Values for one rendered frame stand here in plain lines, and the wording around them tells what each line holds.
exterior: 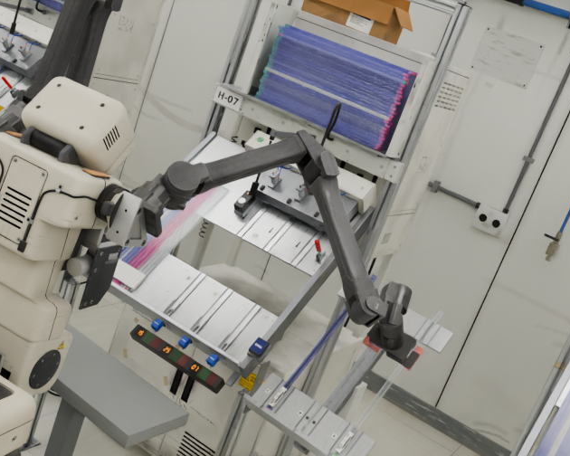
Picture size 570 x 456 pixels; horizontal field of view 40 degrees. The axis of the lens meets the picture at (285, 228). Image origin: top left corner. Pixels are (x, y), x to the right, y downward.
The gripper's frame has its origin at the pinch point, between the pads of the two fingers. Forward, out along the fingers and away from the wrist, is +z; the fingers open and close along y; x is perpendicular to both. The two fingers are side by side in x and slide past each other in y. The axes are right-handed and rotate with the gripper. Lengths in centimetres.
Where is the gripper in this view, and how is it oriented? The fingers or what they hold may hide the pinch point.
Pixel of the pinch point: (394, 357)
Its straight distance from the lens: 202.9
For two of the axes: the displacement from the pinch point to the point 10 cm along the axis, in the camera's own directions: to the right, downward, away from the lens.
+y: -7.8, -4.1, 4.7
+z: 1.4, 6.2, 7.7
